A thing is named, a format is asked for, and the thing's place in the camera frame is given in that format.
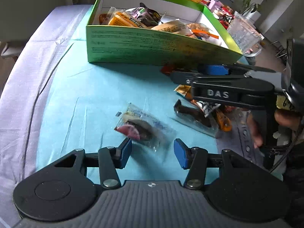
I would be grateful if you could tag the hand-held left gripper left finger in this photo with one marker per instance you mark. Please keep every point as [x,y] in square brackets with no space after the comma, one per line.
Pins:
[124,153]

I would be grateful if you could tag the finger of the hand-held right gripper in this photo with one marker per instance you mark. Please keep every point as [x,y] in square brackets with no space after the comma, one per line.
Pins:
[216,69]
[218,92]

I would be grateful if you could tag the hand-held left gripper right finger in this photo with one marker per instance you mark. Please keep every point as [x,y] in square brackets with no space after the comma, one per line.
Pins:
[180,154]

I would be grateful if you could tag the clear packet with pink label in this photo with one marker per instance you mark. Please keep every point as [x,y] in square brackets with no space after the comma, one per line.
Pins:
[142,125]

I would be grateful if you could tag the red orange snack packet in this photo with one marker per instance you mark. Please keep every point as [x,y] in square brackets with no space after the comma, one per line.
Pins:
[167,68]

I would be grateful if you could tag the pile of assorted snack packets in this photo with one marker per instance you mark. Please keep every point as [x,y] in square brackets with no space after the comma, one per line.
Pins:
[171,26]

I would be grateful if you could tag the green cardboard box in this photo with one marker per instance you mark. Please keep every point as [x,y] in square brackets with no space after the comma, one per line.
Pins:
[152,45]

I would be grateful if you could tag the person's right hand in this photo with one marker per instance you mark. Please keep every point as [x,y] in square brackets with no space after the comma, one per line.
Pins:
[287,120]

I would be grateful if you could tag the black white snack packet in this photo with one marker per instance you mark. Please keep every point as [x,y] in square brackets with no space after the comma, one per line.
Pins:
[209,106]

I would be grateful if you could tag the yellow packet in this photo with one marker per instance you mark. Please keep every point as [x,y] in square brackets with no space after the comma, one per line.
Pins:
[283,103]

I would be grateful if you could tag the gold snack packet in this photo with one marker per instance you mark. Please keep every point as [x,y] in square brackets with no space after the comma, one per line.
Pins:
[184,90]

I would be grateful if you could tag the clear packet with brown snack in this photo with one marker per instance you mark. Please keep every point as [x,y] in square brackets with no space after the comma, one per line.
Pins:
[194,118]

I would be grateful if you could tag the clear glass pitcher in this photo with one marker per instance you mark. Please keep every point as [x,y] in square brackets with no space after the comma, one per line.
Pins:
[243,35]

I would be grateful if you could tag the clutter of small table goods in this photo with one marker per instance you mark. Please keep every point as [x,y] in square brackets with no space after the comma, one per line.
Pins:
[213,7]

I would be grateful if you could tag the teal cloth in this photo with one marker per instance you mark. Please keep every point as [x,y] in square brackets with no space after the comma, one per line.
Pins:
[95,95]

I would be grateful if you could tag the purple cloth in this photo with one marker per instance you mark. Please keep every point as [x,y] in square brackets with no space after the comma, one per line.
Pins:
[35,64]

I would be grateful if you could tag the grey chair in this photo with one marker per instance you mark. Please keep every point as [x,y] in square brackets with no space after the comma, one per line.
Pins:
[11,49]

